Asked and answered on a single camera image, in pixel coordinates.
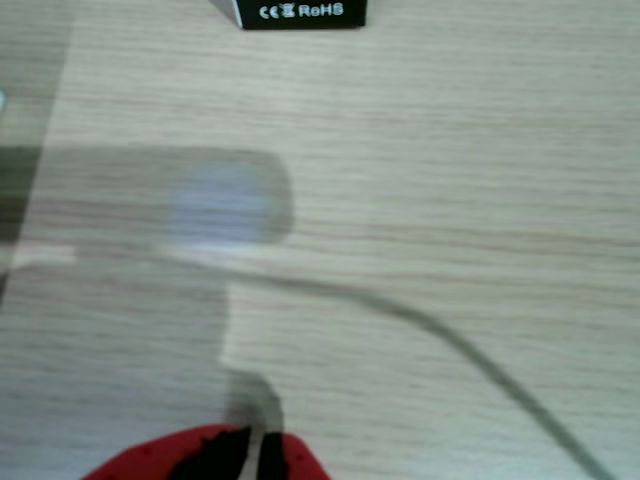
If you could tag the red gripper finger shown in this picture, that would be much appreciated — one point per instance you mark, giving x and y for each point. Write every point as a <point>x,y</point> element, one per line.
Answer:
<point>145,462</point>
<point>300,462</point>

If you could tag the small white packet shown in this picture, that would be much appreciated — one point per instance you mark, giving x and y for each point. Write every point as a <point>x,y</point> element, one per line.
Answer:
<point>300,12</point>

